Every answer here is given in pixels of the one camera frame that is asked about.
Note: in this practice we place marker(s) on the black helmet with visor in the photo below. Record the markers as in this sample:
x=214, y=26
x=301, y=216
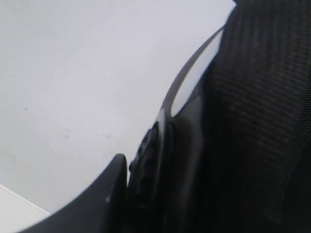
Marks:
x=230, y=150

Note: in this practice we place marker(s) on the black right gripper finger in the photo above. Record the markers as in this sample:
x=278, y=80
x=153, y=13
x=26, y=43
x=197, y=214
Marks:
x=97, y=210

